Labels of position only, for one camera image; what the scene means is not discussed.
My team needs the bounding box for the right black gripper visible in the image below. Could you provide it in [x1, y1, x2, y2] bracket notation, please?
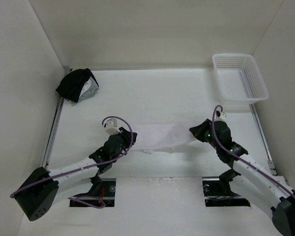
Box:
[189, 118, 220, 150]

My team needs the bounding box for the white tank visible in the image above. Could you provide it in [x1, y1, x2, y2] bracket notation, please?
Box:
[130, 121, 195, 153]
[80, 78, 92, 96]

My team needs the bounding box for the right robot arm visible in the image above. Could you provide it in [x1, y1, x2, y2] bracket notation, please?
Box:
[189, 119, 295, 236]

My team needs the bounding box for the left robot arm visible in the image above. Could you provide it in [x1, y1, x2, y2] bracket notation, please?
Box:
[11, 127, 138, 221]

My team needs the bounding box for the grey folded tank top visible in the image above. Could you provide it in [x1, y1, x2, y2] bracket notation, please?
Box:
[71, 79, 99, 106]

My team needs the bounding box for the white folded tank top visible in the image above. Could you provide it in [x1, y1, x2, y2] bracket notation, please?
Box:
[80, 78, 92, 96]

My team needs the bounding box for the black folded tank top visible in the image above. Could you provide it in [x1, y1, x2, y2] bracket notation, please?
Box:
[56, 68, 99, 102]

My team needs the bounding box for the white plastic basket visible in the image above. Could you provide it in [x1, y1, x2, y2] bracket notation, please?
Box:
[212, 54, 269, 106]

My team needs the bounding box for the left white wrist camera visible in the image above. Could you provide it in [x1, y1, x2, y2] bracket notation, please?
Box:
[104, 118, 120, 135]

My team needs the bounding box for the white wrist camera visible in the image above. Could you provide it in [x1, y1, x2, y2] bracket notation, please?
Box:
[104, 118, 120, 135]
[215, 111, 227, 123]

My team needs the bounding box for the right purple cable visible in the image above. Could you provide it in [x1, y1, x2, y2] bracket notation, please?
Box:
[211, 105, 295, 207]

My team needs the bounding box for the purple cable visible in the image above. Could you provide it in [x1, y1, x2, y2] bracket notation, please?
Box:
[211, 105, 295, 207]
[9, 116, 134, 209]

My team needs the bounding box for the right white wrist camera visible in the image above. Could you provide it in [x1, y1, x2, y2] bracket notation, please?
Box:
[215, 111, 227, 123]

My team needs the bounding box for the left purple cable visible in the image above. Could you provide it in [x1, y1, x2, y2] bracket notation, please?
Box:
[9, 116, 134, 209]

